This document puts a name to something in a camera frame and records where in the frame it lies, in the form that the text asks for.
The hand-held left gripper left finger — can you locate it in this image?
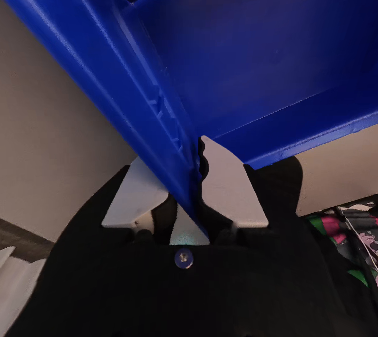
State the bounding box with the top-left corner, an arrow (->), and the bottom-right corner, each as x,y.
101,156 -> 178,238

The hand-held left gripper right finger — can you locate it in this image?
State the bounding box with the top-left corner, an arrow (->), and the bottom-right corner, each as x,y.
197,135 -> 269,230

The blue plastic bin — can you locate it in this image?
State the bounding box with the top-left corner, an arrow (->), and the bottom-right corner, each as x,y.
0,0 -> 378,234

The colourful printed cloth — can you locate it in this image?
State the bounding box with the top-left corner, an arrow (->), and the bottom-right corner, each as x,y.
306,200 -> 378,288

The white flat object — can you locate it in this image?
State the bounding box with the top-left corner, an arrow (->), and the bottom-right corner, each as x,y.
0,246 -> 46,336

